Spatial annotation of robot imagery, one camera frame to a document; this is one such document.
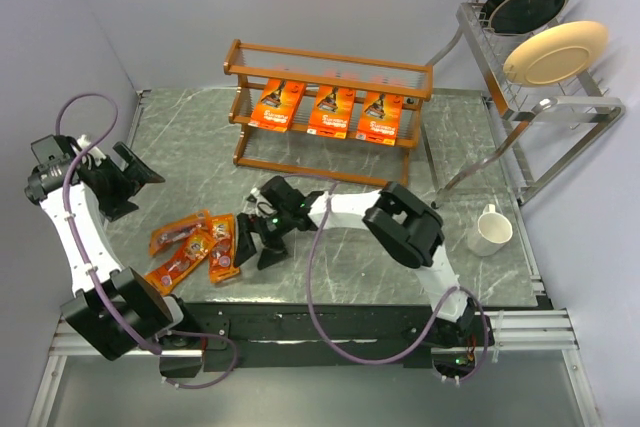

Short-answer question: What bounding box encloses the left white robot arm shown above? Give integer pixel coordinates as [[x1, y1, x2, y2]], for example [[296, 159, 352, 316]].
[[25, 135, 199, 360]]

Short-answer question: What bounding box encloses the orange blister pack rear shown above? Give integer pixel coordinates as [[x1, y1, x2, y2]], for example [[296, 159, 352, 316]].
[[148, 209, 210, 256]]

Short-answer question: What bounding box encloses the beige plate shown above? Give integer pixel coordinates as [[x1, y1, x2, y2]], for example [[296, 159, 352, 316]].
[[503, 21, 609, 87]]

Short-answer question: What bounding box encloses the orange blister pack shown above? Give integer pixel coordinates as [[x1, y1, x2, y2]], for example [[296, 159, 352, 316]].
[[145, 230, 215, 295], [148, 209, 210, 256], [207, 214, 241, 284]]

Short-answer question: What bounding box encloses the orange blister pack middle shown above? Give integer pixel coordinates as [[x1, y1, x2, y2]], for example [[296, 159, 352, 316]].
[[207, 214, 241, 284]]

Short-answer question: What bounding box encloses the orange blister pack left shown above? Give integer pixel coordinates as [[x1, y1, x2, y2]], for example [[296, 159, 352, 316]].
[[145, 230, 215, 295]]

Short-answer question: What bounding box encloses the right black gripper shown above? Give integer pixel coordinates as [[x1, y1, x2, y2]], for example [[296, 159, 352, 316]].
[[233, 209, 295, 272]]

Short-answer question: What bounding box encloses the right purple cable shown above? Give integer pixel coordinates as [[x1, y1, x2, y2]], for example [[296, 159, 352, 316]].
[[269, 174, 491, 384]]

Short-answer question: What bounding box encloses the metal dish rack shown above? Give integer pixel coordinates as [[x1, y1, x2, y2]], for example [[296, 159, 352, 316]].
[[427, 0, 625, 208]]

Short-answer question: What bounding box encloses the black plate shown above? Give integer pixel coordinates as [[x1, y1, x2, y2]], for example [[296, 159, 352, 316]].
[[479, 0, 569, 35]]

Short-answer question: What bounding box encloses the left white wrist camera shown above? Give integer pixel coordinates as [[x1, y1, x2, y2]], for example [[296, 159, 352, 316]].
[[74, 134, 109, 163]]

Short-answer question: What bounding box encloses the orange wooden shelf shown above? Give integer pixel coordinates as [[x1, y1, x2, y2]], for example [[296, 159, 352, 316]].
[[223, 39, 434, 186]]

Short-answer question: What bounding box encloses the orange razor box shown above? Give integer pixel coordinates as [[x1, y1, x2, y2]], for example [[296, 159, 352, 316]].
[[306, 85, 355, 140], [248, 79, 306, 132], [356, 92, 404, 146]]

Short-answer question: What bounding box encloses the aluminium frame rail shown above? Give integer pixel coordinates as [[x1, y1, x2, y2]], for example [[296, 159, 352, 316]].
[[27, 89, 601, 427]]

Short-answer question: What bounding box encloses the black base beam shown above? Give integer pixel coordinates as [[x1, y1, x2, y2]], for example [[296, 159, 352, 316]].
[[159, 302, 495, 381]]

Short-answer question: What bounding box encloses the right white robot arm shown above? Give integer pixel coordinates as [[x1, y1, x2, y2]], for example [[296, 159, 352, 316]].
[[233, 176, 476, 347]]

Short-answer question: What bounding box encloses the white mug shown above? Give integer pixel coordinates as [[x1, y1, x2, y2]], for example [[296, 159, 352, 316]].
[[466, 204, 513, 257]]

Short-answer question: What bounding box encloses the purple cable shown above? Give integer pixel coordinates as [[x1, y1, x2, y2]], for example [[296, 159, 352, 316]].
[[269, 174, 491, 384], [53, 92, 240, 392]]

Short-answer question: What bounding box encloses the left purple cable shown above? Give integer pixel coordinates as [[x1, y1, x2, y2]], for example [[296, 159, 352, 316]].
[[53, 92, 240, 392]]

